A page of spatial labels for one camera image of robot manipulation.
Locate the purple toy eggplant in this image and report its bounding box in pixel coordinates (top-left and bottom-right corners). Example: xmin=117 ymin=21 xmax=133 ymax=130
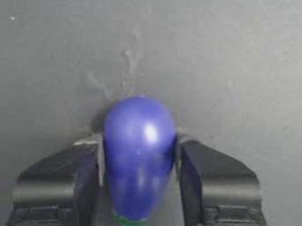
xmin=103 ymin=95 xmax=176 ymax=226

